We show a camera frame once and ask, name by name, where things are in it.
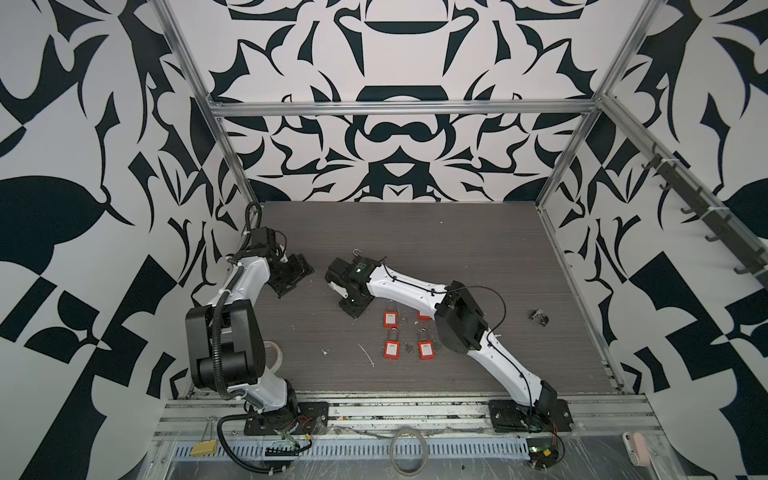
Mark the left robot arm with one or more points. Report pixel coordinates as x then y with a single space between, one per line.
226 349

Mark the black hook rail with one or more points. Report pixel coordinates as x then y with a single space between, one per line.
701 204

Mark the black binder clip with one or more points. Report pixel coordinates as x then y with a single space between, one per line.
539 317

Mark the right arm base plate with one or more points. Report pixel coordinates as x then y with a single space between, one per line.
516 415

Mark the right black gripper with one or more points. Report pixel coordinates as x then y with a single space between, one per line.
352 312

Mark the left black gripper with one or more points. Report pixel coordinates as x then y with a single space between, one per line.
301 268

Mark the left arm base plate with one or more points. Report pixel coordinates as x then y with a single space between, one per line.
305 418

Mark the green lit circuit board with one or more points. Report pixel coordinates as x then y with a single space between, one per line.
545 452

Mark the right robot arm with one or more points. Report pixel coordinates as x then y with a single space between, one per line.
460 324

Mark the pink small device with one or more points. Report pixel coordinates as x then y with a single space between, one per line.
637 450

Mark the clear tape roll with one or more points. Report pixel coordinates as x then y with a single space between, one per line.
274 356

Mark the slotted cable duct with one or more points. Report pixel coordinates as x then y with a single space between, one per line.
383 449

